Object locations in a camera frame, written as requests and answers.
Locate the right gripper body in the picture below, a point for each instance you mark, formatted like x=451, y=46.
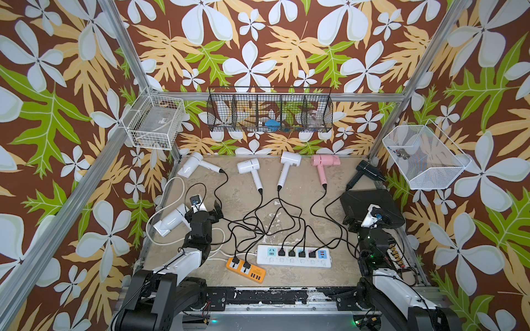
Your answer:
x=356, y=226

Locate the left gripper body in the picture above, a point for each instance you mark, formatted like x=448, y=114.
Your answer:
x=212, y=218

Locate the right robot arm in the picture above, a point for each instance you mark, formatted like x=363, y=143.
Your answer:
x=381, y=287

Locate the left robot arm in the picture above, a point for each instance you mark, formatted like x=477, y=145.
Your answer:
x=155, y=297

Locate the black plastic tool case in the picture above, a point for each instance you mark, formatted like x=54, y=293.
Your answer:
x=361, y=199

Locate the large white hair dryer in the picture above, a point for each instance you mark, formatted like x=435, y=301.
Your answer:
x=173, y=220

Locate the white hair dryer far left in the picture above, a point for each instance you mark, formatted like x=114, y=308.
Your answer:
x=195, y=161

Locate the black hair dryer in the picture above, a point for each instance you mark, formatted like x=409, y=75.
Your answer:
x=364, y=168

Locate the ratchet wrench tool set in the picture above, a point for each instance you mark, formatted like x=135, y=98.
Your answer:
x=400, y=262

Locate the white multicolour power strip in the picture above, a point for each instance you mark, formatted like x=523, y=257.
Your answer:
x=288, y=256

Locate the orange power strip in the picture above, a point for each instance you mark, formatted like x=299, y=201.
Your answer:
x=246, y=270

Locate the pink hair dryer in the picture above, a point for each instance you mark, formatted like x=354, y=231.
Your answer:
x=321, y=161

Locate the white mesh basket right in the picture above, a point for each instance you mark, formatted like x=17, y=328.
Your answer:
x=426, y=156

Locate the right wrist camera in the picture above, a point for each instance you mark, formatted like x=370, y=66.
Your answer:
x=373, y=216

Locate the black mounting rail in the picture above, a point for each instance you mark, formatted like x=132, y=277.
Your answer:
x=344, y=298

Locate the white wire basket left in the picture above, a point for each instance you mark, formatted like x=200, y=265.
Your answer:
x=152, y=122

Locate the black wire basket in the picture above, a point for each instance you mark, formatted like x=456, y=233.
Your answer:
x=268, y=109

